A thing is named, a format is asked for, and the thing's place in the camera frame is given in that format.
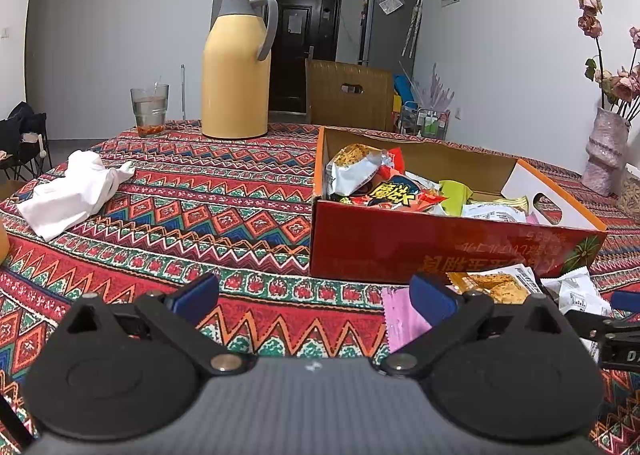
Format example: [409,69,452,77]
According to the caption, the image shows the white label packet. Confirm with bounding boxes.
[540,266,612,317]

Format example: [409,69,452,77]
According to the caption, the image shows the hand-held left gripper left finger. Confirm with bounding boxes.
[64,272,251,377]

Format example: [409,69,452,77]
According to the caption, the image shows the brown cardboard carton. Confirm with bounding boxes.
[305,59,396,132]

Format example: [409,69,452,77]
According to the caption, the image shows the crumpled white cloth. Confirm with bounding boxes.
[16,150,136,243]

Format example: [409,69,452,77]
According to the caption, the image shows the dried pink roses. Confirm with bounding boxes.
[576,0,640,123]

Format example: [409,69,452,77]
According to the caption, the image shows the lime green packet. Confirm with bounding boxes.
[439,179,473,217]

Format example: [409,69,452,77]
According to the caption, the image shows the folded umbrella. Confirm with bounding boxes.
[402,0,423,58]

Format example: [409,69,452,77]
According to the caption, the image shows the red cardboard box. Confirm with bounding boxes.
[309,126,608,285]

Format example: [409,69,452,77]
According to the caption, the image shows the black door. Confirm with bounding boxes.
[267,0,343,116]

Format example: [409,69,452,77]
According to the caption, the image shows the yellow thermos jug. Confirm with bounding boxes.
[201,0,279,140]

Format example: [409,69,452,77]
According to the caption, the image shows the grey refrigerator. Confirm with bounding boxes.
[358,0,423,78]

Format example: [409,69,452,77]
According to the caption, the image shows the blue plastic item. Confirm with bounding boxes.
[392,76,416,106]

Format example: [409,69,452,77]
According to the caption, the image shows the pink textured vase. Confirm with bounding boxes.
[581,107,631,197]

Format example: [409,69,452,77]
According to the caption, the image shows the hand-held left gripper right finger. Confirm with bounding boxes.
[376,273,576,378]

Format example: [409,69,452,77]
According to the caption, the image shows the black folding chair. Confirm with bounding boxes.
[0,101,53,180]

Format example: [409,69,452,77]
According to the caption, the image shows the orange cracker packet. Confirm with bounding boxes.
[446,271,532,306]

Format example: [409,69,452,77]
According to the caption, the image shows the pile of mixed snacks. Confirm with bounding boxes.
[325,142,532,226]

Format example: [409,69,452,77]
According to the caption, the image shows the clear drinking glass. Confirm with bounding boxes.
[130,84,170,138]

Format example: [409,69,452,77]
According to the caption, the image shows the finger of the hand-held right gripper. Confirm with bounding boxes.
[565,310,616,343]
[610,291,640,313]

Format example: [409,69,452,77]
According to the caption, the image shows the purple dried grass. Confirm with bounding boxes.
[412,64,456,110]

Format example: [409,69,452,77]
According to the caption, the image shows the wire rack trolley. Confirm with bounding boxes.
[398,102,451,140]

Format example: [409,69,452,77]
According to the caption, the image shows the large red snack bag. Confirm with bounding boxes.
[350,179,447,210]

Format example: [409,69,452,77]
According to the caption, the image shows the pink snack packet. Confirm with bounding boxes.
[381,286,433,355]

